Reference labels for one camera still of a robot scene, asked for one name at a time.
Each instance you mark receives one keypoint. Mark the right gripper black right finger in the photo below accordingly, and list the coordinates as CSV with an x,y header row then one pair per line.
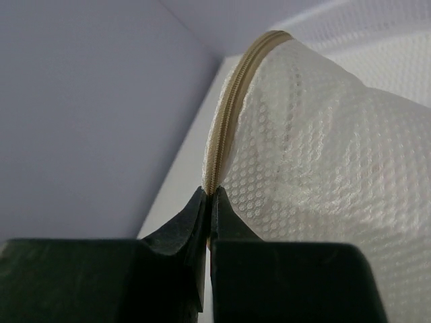
x,y
225,223

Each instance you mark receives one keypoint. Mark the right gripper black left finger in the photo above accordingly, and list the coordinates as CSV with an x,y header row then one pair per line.
x,y
179,253

